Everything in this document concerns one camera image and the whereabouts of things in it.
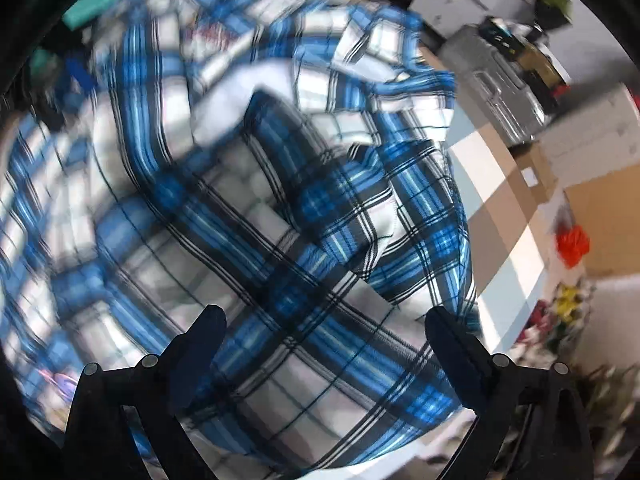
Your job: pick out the blue white plaid blanket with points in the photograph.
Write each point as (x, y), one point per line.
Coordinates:
(282, 159)

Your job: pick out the wooden door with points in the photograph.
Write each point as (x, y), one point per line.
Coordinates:
(607, 209)

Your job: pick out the white tall cabinet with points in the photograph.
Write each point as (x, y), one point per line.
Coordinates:
(600, 137)

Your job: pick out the silver hard-shell suitcase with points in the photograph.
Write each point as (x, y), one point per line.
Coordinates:
(495, 85)

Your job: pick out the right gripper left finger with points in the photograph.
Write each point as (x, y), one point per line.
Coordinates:
(98, 440)

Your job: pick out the orange plastic bag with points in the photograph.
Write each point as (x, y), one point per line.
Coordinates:
(572, 244)

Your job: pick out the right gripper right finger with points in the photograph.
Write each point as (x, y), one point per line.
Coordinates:
(554, 442)

